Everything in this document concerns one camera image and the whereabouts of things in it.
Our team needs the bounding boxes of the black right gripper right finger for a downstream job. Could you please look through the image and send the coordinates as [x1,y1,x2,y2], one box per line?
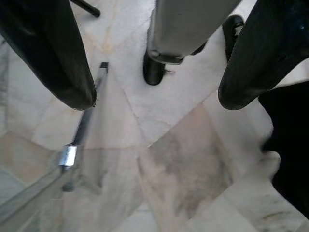
[218,0,309,110]

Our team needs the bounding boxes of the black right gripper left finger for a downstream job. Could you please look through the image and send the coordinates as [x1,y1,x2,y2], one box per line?
[0,0,97,111]

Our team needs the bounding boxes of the black red striped garment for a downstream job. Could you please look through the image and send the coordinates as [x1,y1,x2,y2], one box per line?
[259,81,309,209]

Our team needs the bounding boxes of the silver metal clothes rack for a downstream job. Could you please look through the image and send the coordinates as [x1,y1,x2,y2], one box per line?
[0,62,110,232]

